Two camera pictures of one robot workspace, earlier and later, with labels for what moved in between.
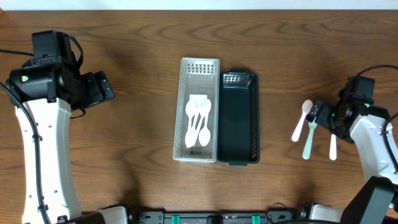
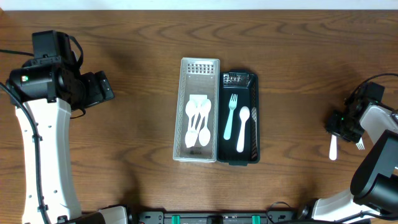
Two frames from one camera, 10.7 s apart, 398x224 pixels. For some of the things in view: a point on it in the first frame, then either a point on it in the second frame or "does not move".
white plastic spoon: (190, 108) does not move
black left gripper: (101, 88) does not move
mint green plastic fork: (307, 149) to (232, 106)
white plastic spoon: (204, 135) does not move
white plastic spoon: (191, 135) does not move
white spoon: (307, 106) to (244, 114)
